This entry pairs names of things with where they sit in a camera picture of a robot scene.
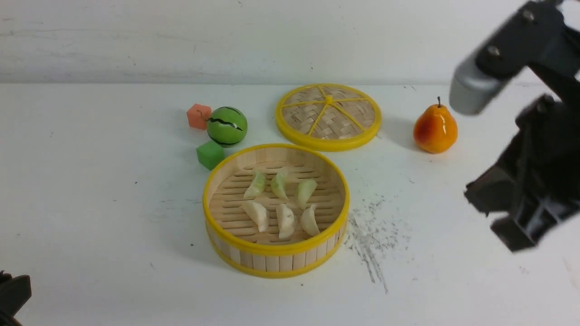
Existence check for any orange toy pear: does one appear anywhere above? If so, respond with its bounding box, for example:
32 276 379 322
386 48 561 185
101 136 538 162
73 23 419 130
413 96 458 154

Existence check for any green toy watermelon ball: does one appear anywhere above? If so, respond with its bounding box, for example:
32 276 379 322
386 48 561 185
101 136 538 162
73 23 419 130
207 106 248 147

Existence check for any woven bamboo steamer lid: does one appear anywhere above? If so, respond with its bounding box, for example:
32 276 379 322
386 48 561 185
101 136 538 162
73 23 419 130
274 83 382 151

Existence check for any orange foam cube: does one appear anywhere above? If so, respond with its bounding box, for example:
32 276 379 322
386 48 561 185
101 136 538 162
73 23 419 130
186 103 212 130

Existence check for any green dumpling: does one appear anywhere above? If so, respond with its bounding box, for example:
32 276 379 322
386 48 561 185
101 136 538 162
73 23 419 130
296 179 318 209
244 169 267 199
270 168 288 201

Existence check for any green foam cube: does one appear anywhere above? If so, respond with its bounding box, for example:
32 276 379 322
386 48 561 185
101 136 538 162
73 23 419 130
195 140 225 171

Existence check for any bamboo steamer tray yellow rim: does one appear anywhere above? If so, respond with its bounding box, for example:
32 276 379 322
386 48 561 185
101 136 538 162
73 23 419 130
203 143 350 278

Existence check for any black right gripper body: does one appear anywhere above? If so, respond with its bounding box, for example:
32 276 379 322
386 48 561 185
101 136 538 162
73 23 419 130
464 95 580 253

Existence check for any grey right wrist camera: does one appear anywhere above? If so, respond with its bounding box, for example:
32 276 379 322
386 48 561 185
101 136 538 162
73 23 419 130
449 0 579 115

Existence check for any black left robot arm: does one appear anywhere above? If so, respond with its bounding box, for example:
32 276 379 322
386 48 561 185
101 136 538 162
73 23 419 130
0 270 32 326

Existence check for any white dumpling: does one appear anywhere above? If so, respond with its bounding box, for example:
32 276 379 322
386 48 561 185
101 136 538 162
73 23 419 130
241 200 270 233
276 203 295 240
300 204 320 236

